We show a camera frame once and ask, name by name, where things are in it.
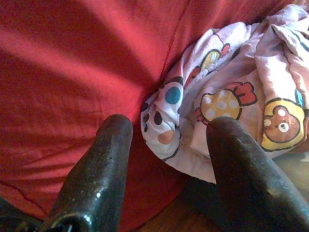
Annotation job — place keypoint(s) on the thick red covered mattress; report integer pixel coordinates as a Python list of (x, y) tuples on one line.
[(72, 72)]

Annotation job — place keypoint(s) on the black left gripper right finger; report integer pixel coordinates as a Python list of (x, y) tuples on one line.
[(246, 181)]

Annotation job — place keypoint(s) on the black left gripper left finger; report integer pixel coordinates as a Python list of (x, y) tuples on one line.
[(96, 181)]

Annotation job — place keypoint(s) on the bed with grey floral sheet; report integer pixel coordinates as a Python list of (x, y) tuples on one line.
[(294, 162)]

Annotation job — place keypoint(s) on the pink cartoon print blanket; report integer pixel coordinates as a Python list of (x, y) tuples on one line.
[(241, 72)]

